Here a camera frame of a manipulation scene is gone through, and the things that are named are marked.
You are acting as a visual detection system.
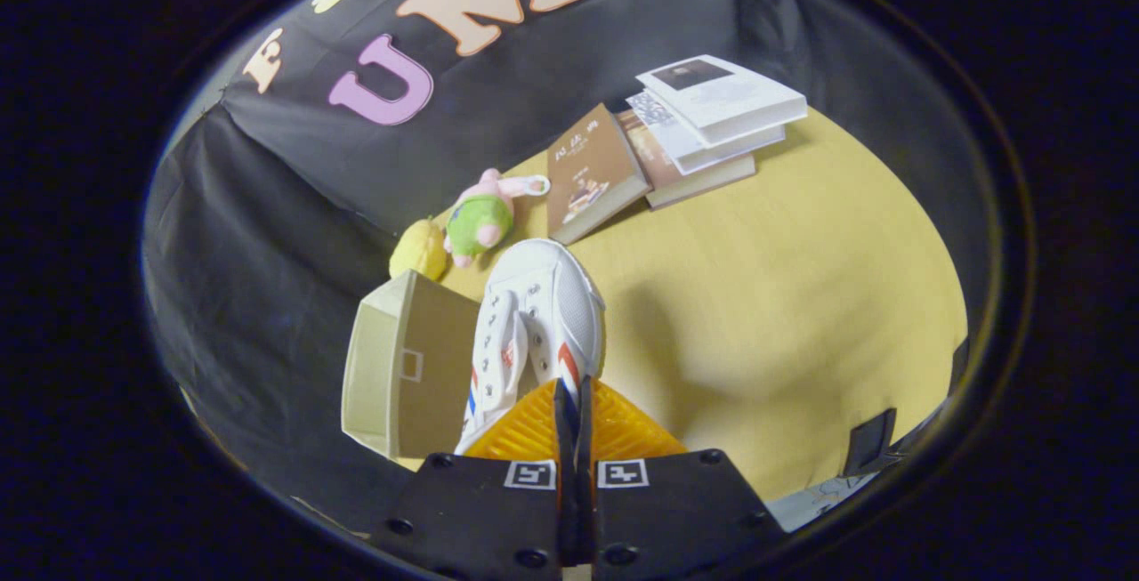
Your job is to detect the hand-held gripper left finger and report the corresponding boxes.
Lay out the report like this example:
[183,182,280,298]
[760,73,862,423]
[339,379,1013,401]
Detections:
[368,378,578,581]

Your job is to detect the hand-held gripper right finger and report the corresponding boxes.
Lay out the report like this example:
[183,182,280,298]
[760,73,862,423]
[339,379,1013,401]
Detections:
[575,375,786,581]

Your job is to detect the thin white book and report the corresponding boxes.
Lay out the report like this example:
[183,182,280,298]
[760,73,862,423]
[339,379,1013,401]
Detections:
[626,89,788,176]

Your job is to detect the green and pink plush toy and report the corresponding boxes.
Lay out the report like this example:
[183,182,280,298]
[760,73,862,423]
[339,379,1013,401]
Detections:
[444,168,552,269]

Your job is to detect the thick white book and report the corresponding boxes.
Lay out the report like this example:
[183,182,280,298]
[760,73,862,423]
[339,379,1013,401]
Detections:
[635,53,809,148]

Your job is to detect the white canvas shoe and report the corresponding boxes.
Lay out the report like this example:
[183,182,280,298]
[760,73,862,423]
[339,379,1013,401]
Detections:
[454,238,608,457]

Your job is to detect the brown cover book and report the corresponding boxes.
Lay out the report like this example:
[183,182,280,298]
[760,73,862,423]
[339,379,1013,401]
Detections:
[545,102,652,246]

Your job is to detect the beige fabric storage box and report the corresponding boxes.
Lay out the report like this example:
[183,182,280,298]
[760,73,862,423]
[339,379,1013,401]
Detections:
[341,269,483,461]

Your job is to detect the tan cover book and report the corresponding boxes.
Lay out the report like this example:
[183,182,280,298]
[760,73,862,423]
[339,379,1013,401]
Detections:
[617,108,757,210]

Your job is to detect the black backdrop cloth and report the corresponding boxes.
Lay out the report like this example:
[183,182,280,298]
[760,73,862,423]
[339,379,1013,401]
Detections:
[142,0,990,529]

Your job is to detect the yellow plush toy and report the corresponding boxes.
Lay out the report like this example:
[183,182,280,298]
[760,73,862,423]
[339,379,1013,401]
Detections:
[389,217,448,283]

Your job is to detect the black panel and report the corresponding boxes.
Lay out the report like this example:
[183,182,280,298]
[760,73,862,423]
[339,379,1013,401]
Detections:
[842,407,898,478]

